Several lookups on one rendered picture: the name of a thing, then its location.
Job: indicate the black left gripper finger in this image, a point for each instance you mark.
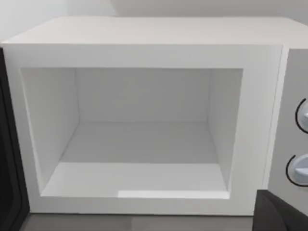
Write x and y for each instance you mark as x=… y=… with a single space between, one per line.
x=276 y=214

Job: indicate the pale blue microwave knob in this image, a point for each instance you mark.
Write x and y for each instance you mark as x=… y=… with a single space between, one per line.
x=303 y=118
x=299 y=169

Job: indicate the pale microwave oven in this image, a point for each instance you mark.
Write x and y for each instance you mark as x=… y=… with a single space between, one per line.
x=144 y=55

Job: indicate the black microwave door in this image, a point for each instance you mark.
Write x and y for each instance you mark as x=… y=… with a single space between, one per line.
x=9 y=168

